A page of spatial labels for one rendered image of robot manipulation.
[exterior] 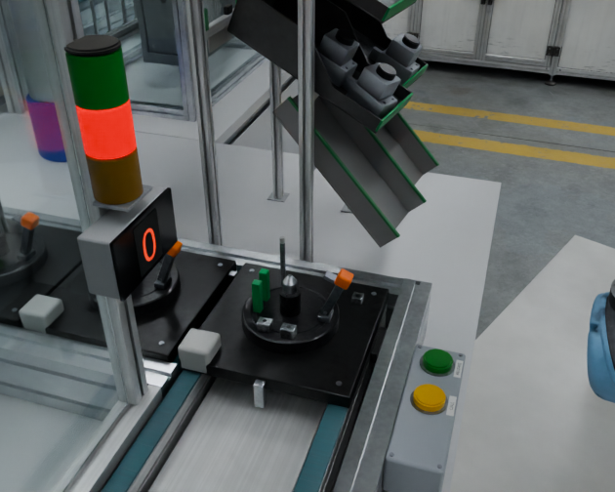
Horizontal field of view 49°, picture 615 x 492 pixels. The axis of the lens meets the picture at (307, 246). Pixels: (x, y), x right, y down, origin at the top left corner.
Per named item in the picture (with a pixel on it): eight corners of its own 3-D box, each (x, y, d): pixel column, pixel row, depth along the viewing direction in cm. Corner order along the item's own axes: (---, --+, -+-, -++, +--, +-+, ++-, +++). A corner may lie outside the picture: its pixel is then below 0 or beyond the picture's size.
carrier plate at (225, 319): (389, 299, 105) (389, 287, 104) (348, 409, 86) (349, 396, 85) (245, 271, 111) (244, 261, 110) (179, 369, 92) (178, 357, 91)
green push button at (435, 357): (453, 362, 93) (455, 350, 92) (449, 382, 90) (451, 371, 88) (424, 355, 94) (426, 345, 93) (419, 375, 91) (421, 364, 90)
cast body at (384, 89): (389, 115, 104) (411, 78, 100) (374, 122, 101) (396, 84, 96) (350, 83, 106) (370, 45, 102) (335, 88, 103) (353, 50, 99)
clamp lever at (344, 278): (333, 310, 95) (354, 273, 91) (329, 319, 94) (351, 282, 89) (310, 299, 95) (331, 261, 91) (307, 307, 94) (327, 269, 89)
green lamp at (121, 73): (139, 94, 65) (132, 43, 62) (111, 113, 61) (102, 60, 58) (94, 89, 66) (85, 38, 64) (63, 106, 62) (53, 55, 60)
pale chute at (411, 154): (422, 175, 132) (439, 164, 129) (397, 204, 122) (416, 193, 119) (333, 60, 129) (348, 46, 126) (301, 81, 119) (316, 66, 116)
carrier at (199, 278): (237, 269, 111) (232, 204, 105) (169, 366, 92) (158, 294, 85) (108, 246, 118) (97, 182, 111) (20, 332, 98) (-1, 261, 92)
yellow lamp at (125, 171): (151, 185, 71) (145, 143, 68) (127, 208, 67) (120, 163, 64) (110, 179, 72) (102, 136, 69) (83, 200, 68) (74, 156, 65)
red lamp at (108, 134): (145, 142, 68) (139, 95, 65) (119, 162, 64) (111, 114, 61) (102, 136, 69) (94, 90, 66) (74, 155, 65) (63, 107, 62)
